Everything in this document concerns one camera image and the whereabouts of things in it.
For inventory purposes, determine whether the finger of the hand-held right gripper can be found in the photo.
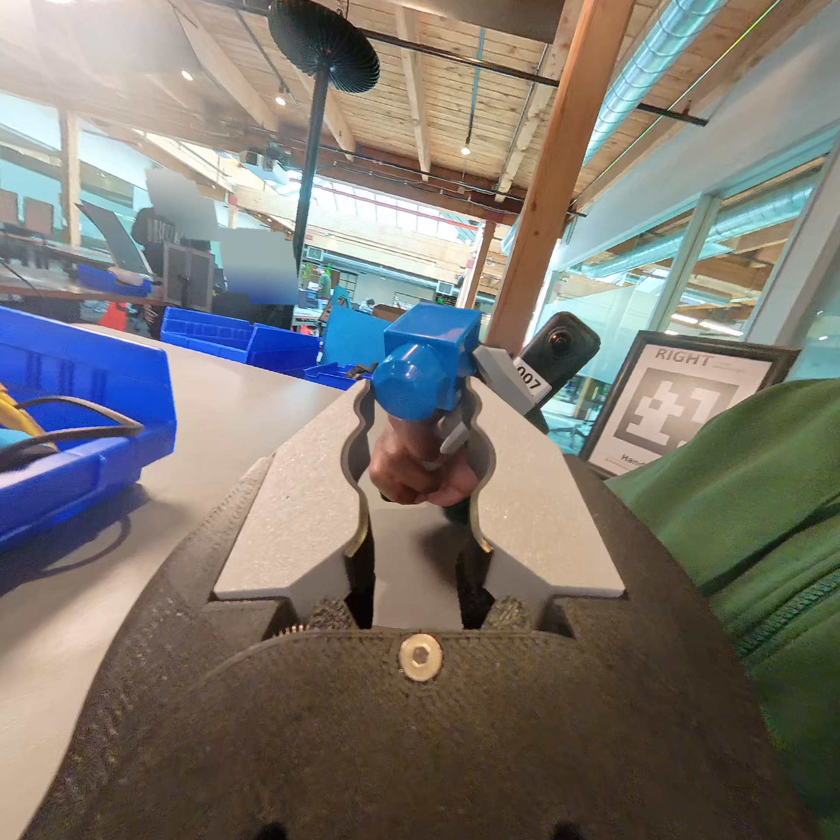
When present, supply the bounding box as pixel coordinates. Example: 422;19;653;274
423;408;472;472
471;344;527;409

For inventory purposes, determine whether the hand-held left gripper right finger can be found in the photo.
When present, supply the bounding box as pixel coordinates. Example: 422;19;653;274
459;384;627;632

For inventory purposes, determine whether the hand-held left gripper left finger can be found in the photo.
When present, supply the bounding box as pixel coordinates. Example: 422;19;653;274
211;381;376;627

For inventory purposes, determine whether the blue plastic block with knob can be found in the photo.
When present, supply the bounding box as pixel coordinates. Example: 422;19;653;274
371;303;483;421

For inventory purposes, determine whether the large blue plastic bin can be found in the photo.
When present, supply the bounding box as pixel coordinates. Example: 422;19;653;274
0;307;178;552

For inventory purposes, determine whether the person's right hand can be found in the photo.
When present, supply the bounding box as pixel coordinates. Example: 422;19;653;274
367;420;476;506

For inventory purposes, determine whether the small blue bin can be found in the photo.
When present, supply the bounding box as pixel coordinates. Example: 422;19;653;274
246;323;322;371
161;305;257;352
77;262;153;296
303;361;375;393

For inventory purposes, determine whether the person's green jacket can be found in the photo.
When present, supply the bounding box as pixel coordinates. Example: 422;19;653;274
705;525;840;837

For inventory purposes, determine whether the wooden table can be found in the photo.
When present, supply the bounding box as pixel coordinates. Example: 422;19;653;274
0;262;165;306

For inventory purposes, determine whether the slim wooden post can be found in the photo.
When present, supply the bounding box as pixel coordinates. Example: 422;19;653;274
459;222;497;309

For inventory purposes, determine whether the wooden support post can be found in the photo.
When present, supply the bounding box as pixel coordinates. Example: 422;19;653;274
486;0;636;355

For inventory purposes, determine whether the black cable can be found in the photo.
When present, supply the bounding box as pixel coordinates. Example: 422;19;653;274
0;395;145;470

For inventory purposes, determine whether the yellow network cable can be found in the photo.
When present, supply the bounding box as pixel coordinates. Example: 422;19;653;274
0;384;47;437

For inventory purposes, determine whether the metal air duct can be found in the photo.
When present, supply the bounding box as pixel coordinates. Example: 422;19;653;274
581;0;729;172

